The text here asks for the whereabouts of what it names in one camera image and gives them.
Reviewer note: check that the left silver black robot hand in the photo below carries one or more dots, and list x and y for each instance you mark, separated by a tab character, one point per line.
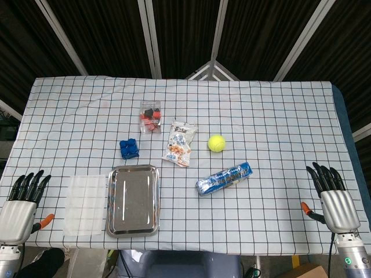
16	212

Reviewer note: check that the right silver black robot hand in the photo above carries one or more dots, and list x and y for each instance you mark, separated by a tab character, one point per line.
337	210

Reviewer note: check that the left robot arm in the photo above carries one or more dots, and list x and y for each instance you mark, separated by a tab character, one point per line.
8	259

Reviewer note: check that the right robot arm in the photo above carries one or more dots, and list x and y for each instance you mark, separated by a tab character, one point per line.
352	256

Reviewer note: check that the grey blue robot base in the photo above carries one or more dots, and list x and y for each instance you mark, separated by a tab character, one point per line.
179	265

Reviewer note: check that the silver metal tray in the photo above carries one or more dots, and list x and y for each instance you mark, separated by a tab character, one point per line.
133	201

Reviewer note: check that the black shoe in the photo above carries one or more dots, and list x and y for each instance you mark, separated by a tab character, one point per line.
43	264

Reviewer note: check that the cardboard box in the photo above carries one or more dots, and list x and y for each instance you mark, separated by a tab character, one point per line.
304	271

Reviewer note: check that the blue biscuit package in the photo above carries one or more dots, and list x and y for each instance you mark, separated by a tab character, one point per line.
224	178

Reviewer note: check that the blue toy building block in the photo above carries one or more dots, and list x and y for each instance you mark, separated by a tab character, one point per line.
129	149

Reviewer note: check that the yellow tennis ball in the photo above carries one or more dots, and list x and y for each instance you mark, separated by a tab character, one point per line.
216	143

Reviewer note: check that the checkered white tablecloth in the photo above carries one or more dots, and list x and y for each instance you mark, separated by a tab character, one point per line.
232	110

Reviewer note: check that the clear box of red clips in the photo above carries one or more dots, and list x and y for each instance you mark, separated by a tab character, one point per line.
150	117

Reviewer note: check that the white snack bag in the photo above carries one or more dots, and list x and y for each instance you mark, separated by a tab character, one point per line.
179	144

